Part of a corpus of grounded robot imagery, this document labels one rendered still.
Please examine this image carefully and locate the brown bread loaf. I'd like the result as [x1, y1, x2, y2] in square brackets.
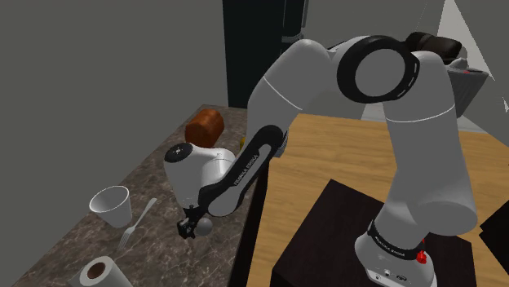
[184, 108, 225, 149]

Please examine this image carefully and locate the silver fork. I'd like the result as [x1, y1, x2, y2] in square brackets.
[117, 197, 158, 252]

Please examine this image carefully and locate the dark tall refrigerator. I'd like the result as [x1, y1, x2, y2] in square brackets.
[221, 0, 310, 110]

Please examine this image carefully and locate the white paper towel roll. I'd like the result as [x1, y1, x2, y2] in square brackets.
[66, 255, 135, 287]

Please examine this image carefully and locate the grey ball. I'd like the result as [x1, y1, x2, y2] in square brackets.
[197, 217, 214, 236]

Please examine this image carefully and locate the white paper cup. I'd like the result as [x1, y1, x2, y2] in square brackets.
[88, 184, 133, 229]

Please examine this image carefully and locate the dark robot stand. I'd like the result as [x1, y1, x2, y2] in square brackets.
[269, 178, 479, 287]

